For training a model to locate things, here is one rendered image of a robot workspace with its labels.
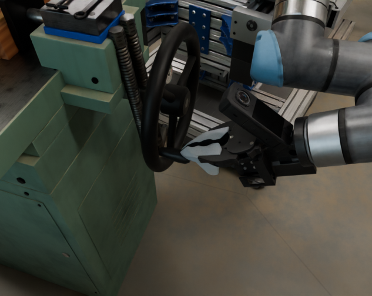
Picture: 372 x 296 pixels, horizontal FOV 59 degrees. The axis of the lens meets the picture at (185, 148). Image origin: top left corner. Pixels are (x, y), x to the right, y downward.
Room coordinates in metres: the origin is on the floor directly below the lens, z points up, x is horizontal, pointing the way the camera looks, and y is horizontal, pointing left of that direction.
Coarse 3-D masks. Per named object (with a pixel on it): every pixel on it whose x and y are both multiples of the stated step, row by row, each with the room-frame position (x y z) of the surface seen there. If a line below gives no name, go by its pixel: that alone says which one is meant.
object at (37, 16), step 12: (0, 0) 0.52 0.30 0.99; (12, 0) 0.54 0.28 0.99; (24, 0) 0.56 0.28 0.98; (36, 0) 0.59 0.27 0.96; (12, 12) 0.53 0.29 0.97; (24, 12) 0.55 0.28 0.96; (36, 12) 0.55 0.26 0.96; (12, 24) 0.52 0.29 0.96; (24, 24) 0.54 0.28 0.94; (36, 24) 0.57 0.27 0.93; (24, 36) 0.53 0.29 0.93; (24, 48) 0.52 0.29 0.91
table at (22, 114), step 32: (128, 0) 0.73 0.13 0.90; (0, 64) 0.49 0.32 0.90; (32, 64) 0.49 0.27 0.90; (0, 96) 0.40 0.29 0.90; (32, 96) 0.40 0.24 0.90; (64, 96) 0.45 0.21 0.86; (96, 96) 0.44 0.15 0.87; (0, 128) 0.33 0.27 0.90; (32, 128) 0.37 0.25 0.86; (0, 160) 0.30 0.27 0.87
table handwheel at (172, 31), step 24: (168, 48) 0.46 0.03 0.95; (192, 48) 0.59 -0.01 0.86; (168, 72) 0.43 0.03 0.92; (192, 72) 0.60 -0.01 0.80; (144, 96) 0.40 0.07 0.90; (168, 96) 0.44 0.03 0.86; (192, 96) 0.58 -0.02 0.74; (144, 120) 0.37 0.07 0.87; (144, 144) 0.36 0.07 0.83; (168, 144) 0.46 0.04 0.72
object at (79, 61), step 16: (32, 32) 0.49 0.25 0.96; (48, 48) 0.47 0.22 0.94; (64, 48) 0.46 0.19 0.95; (80, 48) 0.45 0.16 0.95; (96, 48) 0.44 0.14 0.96; (112, 48) 0.46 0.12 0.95; (48, 64) 0.48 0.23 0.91; (64, 64) 0.46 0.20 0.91; (80, 64) 0.46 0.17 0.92; (96, 64) 0.45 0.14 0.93; (112, 64) 0.45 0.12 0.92; (64, 80) 0.47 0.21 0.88; (80, 80) 0.46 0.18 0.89; (96, 80) 0.44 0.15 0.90; (112, 80) 0.44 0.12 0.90
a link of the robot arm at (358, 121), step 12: (360, 96) 0.33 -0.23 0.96; (348, 108) 0.31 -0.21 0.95; (360, 108) 0.30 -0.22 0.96; (348, 120) 0.29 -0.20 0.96; (360, 120) 0.28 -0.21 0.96; (348, 132) 0.28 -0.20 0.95; (360, 132) 0.27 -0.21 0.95; (348, 144) 0.27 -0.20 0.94; (360, 144) 0.26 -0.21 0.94; (348, 156) 0.26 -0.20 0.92; (360, 156) 0.26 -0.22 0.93
